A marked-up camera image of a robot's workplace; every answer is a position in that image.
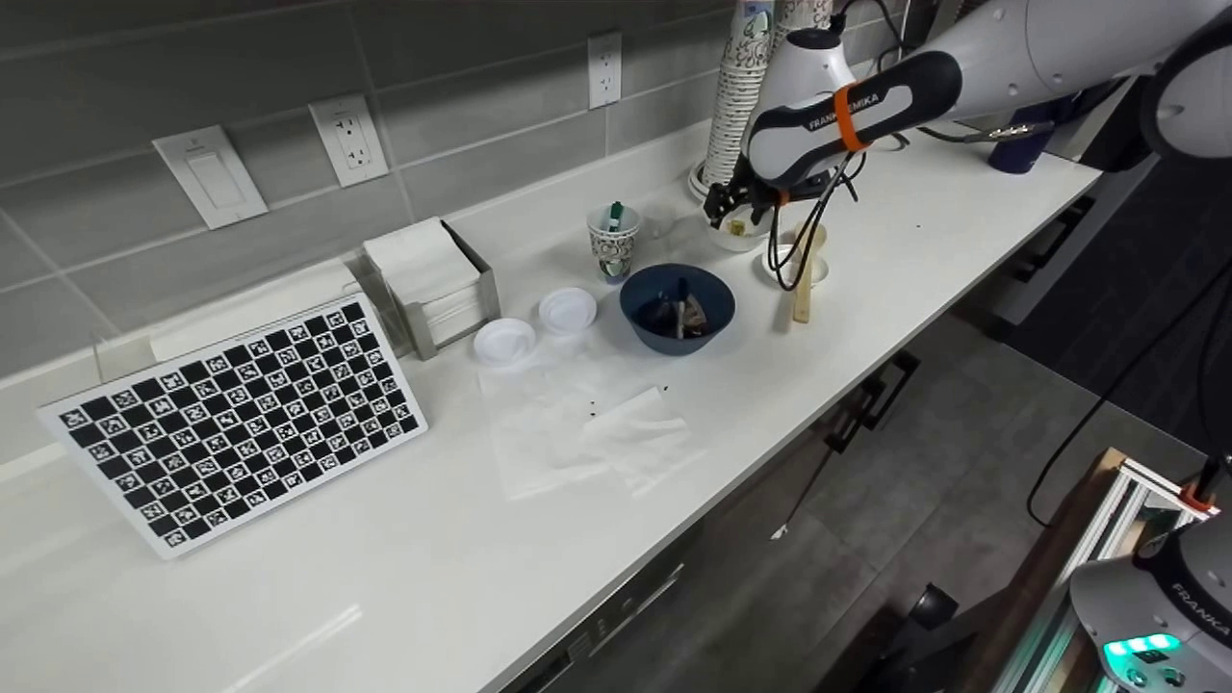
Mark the dark blue bowl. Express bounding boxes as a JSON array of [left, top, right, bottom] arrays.
[[621, 261, 735, 353]]

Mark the clear plastic sheet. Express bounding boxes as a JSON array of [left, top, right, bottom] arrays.
[[482, 374, 704, 501]]

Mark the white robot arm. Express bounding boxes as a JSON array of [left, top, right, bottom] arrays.
[[704, 0, 1232, 229]]

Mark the white round lid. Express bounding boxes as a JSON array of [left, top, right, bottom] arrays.
[[534, 284, 595, 334], [472, 321, 534, 371]]

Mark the white light switch plate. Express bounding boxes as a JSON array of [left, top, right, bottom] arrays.
[[155, 126, 267, 229]]

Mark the white power outlet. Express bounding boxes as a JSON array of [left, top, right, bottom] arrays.
[[308, 97, 389, 187], [589, 33, 622, 108]]

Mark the sachet in bowl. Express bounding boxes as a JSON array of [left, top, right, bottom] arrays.
[[652, 294, 707, 341]]

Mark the patterned ceramic jar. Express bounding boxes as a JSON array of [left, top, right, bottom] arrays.
[[589, 202, 641, 280]]

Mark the grey robot base with light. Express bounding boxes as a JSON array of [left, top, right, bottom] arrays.
[[1069, 516, 1232, 693]]

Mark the small white dish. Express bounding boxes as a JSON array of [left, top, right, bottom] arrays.
[[717, 214, 769, 249]]

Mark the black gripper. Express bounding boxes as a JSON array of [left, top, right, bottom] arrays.
[[704, 179, 781, 229]]

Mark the black white calibration board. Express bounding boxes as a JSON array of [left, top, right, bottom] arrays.
[[40, 294, 428, 559]]

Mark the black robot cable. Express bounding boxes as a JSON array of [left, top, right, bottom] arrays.
[[761, 149, 869, 297]]

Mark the napkin holder with napkins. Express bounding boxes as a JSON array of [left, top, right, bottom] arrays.
[[360, 221, 499, 359]]

